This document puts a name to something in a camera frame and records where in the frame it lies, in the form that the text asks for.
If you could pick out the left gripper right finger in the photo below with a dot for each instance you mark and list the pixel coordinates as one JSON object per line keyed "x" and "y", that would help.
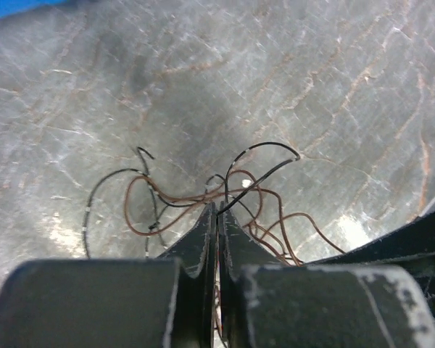
{"x": 265, "y": 303}

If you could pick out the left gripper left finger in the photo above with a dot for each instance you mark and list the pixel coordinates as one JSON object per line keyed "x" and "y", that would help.
{"x": 166, "y": 301}

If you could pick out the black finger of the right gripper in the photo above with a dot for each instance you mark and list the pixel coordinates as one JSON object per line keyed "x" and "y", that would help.
{"x": 412, "y": 247}

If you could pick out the blue three-compartment bin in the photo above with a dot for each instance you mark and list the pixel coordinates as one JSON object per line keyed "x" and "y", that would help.
{"x": 12, "y": 7}

